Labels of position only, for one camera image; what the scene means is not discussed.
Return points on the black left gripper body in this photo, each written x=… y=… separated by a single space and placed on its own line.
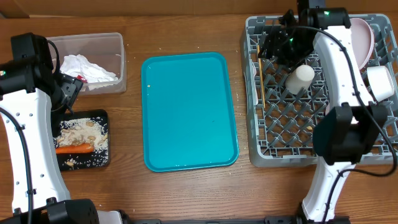
x=68 y=88

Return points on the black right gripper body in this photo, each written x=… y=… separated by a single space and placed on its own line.
x=294 y=48

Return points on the wooden chopstick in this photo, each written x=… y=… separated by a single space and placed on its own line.
x=261 y=77

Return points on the white upside-down cup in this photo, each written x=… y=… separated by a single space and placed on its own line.
x=300 y=78

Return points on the red snack wrapper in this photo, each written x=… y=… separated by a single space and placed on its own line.
x=81 y=78

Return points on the white napkin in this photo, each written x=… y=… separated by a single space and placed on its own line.
x=95 y=76

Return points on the large white plate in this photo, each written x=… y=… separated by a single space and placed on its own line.
x=362 y=37

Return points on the pale green bowl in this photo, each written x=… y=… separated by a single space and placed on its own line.
x=380 y=82

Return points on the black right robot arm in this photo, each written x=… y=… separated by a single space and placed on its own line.
x=355 y=119

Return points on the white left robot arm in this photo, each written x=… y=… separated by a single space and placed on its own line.
x=35 y=98

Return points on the black food-waste tray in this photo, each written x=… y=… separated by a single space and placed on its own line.
x=93 y=161

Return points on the clear plastic bin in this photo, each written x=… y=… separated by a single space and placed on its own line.
x=105 y=50

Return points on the rice and peanuts pile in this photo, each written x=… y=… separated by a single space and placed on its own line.
x=84 y=133

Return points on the orange carrot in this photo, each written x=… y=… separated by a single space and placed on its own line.
x=79 y=149

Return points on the teal plastic tray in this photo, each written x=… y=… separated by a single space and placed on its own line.
x=188 y=117

